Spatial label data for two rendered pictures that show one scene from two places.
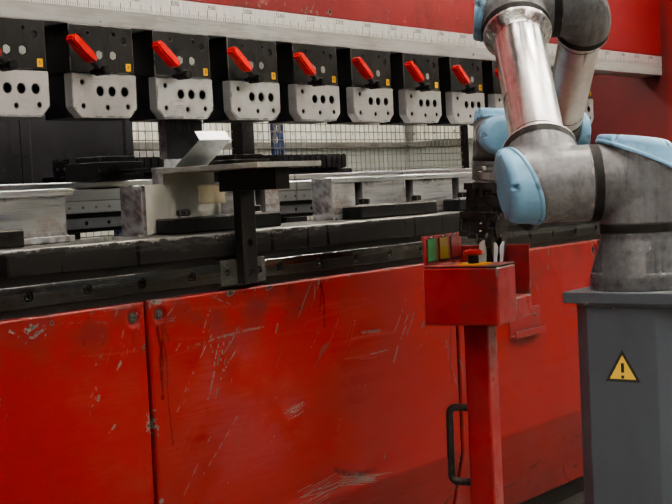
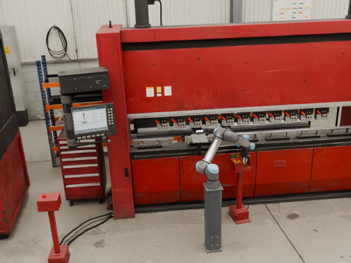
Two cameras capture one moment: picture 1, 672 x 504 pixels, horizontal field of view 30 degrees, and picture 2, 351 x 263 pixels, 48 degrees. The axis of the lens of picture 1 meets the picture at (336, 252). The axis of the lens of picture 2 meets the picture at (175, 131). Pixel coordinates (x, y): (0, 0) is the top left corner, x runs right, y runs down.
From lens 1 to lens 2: 3.51 m
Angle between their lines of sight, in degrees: 49
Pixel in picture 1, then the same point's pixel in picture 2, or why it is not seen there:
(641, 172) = (208, 172)
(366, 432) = (227, 178)
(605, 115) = not seen: outside the picture
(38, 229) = (167, 143)
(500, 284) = (236, 166)
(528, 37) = (214, 142)
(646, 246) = (208, 182)
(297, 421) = not seen: hidden behind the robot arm
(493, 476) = (238, 193)
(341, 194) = not seen: hidden behind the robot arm
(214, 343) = (192, 163)
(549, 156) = (200, 165)
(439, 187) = (265, 134)
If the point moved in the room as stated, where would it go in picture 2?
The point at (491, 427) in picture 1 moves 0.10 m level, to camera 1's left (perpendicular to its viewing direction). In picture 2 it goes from (238, 186) to (232, 183)
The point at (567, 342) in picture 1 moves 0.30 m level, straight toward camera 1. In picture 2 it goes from (296, 167) to (280, 174)
